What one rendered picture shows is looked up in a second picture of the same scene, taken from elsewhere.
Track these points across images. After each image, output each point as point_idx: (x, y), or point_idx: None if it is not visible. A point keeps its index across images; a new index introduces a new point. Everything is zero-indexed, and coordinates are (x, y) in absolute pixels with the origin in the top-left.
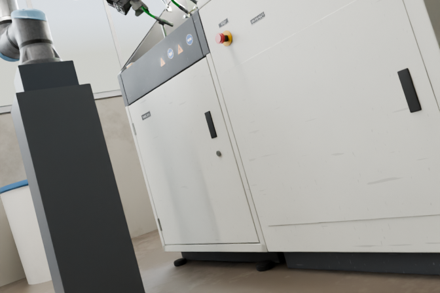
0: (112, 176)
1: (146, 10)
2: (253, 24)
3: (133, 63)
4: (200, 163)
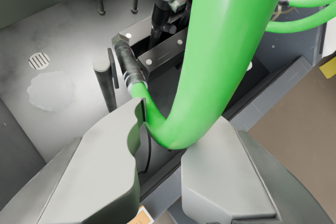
0: None
1: (161, 114)
2: None
3: (149, 214)
4: None
